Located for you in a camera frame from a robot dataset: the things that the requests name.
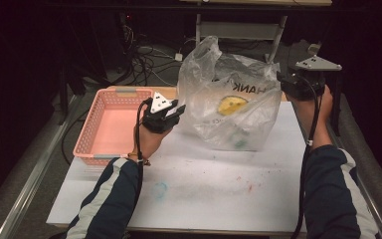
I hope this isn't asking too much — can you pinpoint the left hand-held gripper black cable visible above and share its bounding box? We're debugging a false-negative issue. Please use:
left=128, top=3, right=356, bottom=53
left=132, top=99, right=152, bottom=207

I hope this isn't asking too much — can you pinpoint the person's right hand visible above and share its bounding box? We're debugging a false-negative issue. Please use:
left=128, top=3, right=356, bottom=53
left=286, top=84, right=334, bottom=132

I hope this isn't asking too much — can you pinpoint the person's left hand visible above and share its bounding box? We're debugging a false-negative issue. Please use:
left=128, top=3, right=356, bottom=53
left=132, top=122, right=174, bottom=162

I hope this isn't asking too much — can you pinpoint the white paper table sheet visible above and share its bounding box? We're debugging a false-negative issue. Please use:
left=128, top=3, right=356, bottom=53
left=46, top=99, right=316, bottom=234

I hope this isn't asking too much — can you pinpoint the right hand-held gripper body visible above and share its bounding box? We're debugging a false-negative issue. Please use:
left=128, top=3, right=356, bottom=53
left=282, top=54, right=343, bottom=102

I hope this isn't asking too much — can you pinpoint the small beige box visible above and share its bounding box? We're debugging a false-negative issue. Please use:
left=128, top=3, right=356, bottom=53
left=307, top=43, right=322, bottom=57

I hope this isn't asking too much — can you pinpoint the hand-held gripper black cable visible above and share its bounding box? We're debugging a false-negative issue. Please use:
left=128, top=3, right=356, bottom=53
left=289, top=75, right=324, bottom=239
left=132, top=99, right=152, bottom=207

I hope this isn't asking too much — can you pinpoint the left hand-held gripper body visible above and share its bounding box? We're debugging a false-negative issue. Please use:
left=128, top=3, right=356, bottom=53
left=141, top=92, right=181, bottom=134

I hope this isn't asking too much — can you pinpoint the clear plastic bag yellow smiley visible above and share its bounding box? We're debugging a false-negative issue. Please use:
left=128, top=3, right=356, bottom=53
left=176, top=35, right=284, bottom=152

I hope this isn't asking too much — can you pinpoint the right hand-held gripper black cable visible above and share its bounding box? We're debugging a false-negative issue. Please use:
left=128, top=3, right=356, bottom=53
left=289, top=75, right=324, bottom=239

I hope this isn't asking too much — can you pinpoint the pink plastic basket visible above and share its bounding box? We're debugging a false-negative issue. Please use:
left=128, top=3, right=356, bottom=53
left=73, top=88, right=155, bottom=167

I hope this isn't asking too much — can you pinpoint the orange bead bracelet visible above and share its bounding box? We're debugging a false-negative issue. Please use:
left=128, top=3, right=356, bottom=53
left=127, top=151, right=152, bottom=167

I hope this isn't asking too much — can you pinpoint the white metal-framed table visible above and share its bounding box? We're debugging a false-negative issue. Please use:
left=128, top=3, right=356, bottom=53
left=178, top=0, right=333, bottom=66

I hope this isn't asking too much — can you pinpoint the metal floor rail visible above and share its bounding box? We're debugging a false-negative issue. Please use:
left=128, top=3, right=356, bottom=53
left=327, top=130, right=382, bottom=239
left=0, top=95, right=83, bottom=239

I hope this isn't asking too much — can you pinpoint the tangle of black floor cables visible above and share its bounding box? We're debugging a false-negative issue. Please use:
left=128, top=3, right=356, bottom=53
left=120, top=24, right=200, bottom=88

